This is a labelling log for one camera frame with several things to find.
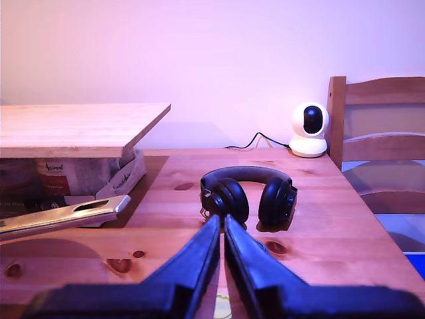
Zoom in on thin black power cable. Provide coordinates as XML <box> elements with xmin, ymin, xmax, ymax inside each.
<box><xmin>222</xmin><ymin>132</ymin><xmax>292</xmax><ymax>150</ymax></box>

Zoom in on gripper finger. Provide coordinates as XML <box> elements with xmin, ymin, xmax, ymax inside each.
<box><xmin>141</xmin><ymin>214</ymin><xmax>222</xmax><ymax>319</ymax></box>
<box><xmin>224</xmin><ymin>214</ymin><xmax>308</xmax><ymax>319</ymax></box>

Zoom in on white security camera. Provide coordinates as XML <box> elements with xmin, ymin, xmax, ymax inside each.
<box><xmin>288</xmin><ymin>102</ymin><xmax>330</xmax><ymax>158</ymax></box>

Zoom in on wooden shelf board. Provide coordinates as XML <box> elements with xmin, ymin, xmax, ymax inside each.
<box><xmin>0</xmin><ymin>102</ymin><xmax>172</xmax><ymax>159</ymax></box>

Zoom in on black headphones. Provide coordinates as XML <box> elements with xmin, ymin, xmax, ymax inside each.
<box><xmin>199</xmin><ymin>165</ymin><xmax>299</xmax><ymax>233</ymax></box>

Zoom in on wooden chair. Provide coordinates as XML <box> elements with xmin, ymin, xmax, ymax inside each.
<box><xmin>326</xmin><ymin>75</ymin><xmax>425</xmax><ymax>215</ymax></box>

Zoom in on cardboard can tray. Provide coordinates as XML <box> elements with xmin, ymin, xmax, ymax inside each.
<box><xmin>0</xmin><ymin>151</ymin><xmax>147</xmax><ymax>229</ymax></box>

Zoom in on large steel pot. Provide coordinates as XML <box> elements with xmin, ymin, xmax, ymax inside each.
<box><xmin>0</xmin><ymin>195</ymin><xmax>131</xmax><ymax>245</ymax></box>

